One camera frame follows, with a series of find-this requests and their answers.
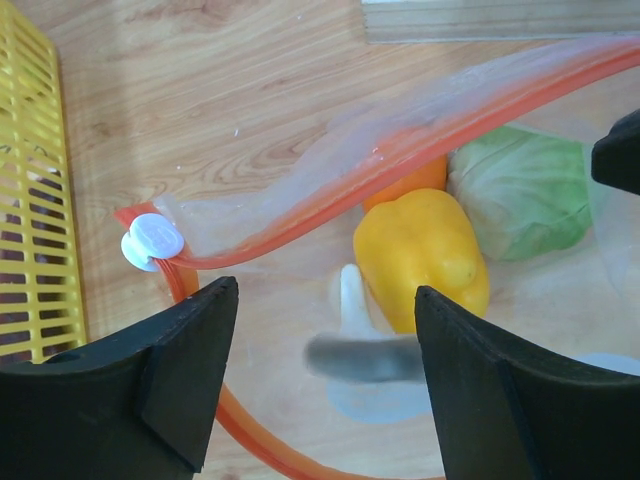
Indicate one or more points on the yellow bell pepper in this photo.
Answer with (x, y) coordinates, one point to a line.
(423, 238)

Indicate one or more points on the white garlic toy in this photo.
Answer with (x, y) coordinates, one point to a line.
(372, 377)

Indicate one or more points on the clear zip bag orange zipper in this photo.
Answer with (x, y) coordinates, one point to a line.
(287, 244)

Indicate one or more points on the yellow plastic basket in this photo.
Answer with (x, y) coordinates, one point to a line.
(42, 311)

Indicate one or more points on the wooden clothes rack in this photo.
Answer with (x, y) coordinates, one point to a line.
(495, 20)

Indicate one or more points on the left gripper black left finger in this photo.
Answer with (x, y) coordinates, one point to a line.
(137, 404)

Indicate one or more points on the green cabbage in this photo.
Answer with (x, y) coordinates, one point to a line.
(524, 192)

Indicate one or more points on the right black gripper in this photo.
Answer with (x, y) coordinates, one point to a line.
(615, 159)

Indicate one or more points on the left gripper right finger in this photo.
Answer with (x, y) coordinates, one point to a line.
(506, 408)

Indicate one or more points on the orange fruit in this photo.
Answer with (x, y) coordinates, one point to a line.
(431, 175)

